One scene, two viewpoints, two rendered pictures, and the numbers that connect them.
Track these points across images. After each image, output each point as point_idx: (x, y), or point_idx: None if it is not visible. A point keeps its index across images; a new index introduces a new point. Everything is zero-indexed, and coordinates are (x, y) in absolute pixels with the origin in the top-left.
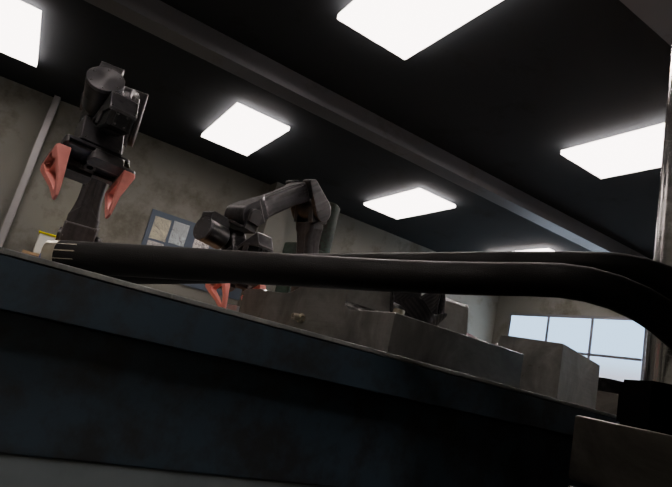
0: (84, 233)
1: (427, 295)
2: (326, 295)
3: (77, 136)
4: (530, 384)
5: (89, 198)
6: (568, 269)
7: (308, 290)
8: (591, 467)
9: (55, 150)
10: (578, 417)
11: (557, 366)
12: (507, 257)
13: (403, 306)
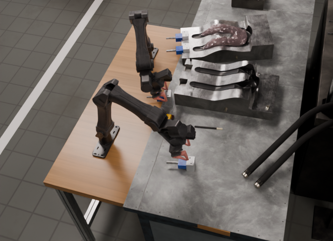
0: (112, 126)
1: (244, 67)
2: (237, 104)
3: (177, 144)
4: (263, 56)
5: (109, 120)
6: (331, 124)
7: (225, 101)
8: (319, 124)
9: (184, 155)
10: (316, 118)
11: (272, 50)
12: (312, 114)
13: (254, 90)
